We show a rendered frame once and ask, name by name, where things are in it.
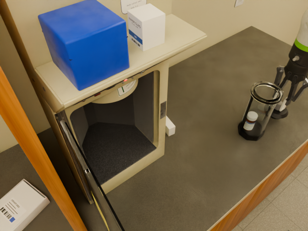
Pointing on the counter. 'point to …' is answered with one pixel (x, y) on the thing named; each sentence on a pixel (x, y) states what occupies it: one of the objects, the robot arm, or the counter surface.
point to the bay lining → (119, 111)
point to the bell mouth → (118, 93)
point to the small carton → (146, 26)
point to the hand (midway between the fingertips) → (281, 101)
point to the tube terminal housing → (26, 5)
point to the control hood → (168, 43)
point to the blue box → (86, 41)
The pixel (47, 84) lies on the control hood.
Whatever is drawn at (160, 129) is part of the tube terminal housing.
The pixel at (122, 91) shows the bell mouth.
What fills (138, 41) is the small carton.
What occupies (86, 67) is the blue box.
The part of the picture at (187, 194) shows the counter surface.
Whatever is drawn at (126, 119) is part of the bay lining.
